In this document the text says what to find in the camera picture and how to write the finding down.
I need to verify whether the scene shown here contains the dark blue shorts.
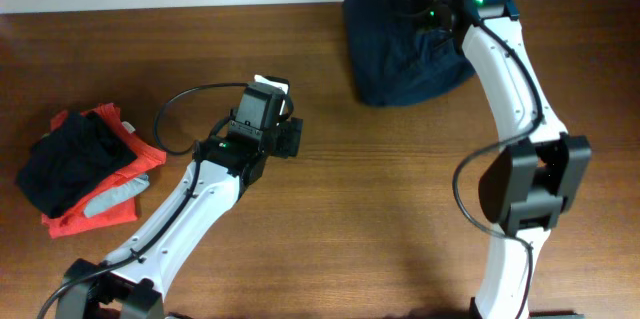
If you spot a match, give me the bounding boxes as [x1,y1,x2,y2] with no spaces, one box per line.
[342,0,475,107]

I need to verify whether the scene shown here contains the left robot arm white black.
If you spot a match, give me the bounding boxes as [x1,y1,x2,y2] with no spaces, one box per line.
[38,75,303,318]

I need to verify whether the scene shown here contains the red folded garment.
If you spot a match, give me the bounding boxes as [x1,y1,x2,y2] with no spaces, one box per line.
[42,103,166,239]

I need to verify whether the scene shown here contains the black folded garment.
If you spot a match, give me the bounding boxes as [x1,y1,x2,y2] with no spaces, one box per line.
[15,113,118,218]

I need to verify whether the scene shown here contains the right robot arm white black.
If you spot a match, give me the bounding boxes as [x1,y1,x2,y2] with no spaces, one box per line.
[428,0,592,319]

